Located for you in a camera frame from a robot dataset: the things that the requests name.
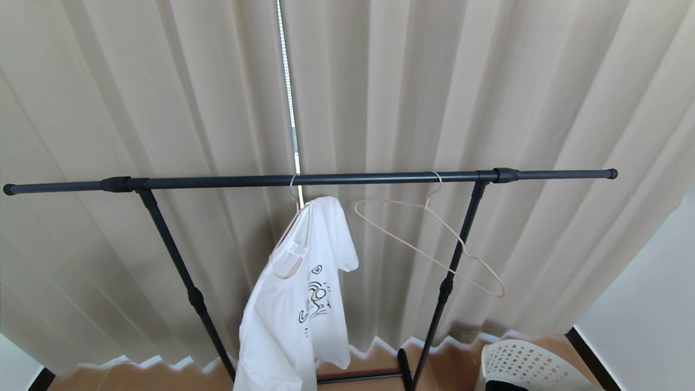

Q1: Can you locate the pink clothes hanger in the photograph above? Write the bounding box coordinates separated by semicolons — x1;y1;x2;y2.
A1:
270;174;311;279
355;171;506;298

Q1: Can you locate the white printed t-shirt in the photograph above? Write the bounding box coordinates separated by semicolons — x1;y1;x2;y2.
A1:
233;195;360;391

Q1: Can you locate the black clothes rack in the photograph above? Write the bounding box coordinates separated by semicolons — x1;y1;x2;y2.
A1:
0;167;620;391

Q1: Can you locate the white laundry basket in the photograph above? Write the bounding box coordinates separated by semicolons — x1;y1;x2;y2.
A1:
481;339;590;391

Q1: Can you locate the beige curtain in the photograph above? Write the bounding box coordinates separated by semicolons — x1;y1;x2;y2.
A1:
0;0;695;375

